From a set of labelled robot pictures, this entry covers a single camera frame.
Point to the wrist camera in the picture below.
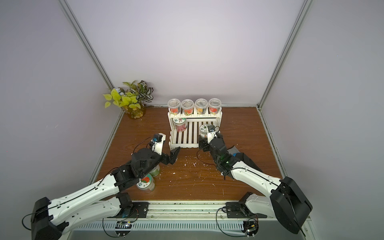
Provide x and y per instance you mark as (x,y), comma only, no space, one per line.
(211,134)
(156,144)

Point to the black blue garden glove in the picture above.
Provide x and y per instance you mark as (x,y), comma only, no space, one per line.
(243,157)

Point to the jar with strawberry lid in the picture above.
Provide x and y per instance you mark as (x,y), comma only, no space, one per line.
(146,184)

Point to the white wooden slatted shelf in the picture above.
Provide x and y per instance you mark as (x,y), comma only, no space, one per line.
(190,137)

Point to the right controller board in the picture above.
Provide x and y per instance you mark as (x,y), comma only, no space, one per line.
(251,227)

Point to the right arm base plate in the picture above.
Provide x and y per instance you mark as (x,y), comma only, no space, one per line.
(235,210)

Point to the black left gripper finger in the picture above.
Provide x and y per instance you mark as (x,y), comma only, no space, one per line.
(174,155)
(166,160)

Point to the left controller board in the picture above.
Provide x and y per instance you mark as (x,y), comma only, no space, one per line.
(123,228)

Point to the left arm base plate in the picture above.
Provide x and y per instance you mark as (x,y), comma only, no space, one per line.
(135,210)

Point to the jar with orange flower lid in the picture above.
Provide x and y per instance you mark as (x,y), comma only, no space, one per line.
(203,130)

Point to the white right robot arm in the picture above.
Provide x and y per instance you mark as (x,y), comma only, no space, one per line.
(287,201)

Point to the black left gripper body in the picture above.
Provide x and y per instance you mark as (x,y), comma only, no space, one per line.
(153,160)

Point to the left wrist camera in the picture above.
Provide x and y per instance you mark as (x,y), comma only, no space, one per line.
(156,144)

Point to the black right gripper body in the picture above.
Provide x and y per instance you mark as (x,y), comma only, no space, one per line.
(211,144)

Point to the clear container red seeds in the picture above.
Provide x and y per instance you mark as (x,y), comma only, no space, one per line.
(174,106)

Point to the green potted plant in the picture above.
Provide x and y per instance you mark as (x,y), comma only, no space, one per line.
(133,100)

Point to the aluminium front rail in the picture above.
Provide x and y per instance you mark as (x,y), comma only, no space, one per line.
(186,208)

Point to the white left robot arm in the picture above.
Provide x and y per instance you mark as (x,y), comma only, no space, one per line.
(51,219)

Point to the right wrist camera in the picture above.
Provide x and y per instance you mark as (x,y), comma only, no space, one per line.
(211,134)

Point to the clear seed container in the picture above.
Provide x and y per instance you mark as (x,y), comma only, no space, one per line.
(214,106)
(187,107)
(201,106)

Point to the controller board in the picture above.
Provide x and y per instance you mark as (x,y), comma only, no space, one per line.
(251,227)
(123,228)

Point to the jar with tree lid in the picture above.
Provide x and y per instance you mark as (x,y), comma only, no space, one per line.
(155,172)

